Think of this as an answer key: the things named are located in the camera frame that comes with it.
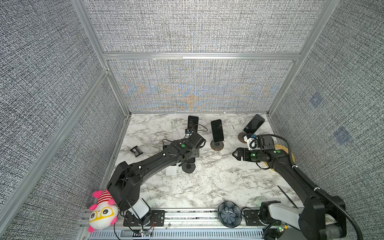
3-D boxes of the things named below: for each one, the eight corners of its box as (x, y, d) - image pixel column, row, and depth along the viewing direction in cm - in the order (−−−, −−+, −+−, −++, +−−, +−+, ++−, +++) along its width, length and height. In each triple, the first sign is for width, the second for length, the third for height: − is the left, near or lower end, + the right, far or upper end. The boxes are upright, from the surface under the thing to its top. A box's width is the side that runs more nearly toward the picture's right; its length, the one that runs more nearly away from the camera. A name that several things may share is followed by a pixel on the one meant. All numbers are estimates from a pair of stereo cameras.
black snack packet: (130, 151, 100) (129, 149, 98) (137, 146, 102) (136, 145, 101) (136, 158, 97) (135, 156, 95) (143, 153, 99) (142, 151, 97)
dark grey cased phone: (210, 144, 103) (213, 128, 90) (209, 135, 108) (212, 119, 95) (221, 144, 103) (225, 128, 90) (219, 135, 108) (223, 119, 95)
